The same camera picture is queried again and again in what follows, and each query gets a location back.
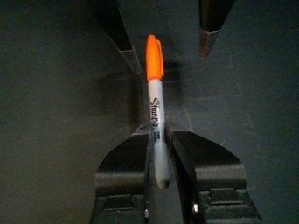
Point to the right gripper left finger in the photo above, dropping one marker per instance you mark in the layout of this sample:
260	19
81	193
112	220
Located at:
120	169

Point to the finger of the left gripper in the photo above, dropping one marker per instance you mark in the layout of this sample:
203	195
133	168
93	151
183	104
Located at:
119	32
212	20

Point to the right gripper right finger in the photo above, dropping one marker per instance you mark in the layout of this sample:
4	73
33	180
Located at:
209	169

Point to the grey marker pen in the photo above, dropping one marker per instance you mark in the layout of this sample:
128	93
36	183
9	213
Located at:
155	58

